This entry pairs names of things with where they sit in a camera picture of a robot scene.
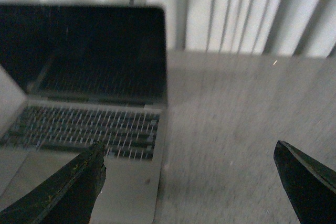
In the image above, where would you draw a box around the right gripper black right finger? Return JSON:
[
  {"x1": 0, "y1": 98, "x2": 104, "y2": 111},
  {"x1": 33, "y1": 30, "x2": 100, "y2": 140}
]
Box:
[{"x1": 274, "y1": 141, "x2": 335, "y2": 223}]

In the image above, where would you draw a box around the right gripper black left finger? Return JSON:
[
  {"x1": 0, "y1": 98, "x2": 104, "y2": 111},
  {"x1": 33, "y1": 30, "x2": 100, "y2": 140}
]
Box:
[{"x1": 1, "y1": 142, "x2": 106, "y2": 223}]

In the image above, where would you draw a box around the silver laptop with black keyboard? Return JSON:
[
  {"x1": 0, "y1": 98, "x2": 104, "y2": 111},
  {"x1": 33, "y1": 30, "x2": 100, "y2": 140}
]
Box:
[{"x1": 1, "y1": 3, "x2": 168, "y2": 223}]

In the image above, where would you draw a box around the white curtain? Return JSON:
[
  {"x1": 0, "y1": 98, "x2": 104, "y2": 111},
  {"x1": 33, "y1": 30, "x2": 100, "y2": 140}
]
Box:
[{"x1": 2, "y1": 0, "x2": 335, "y2": 58}]

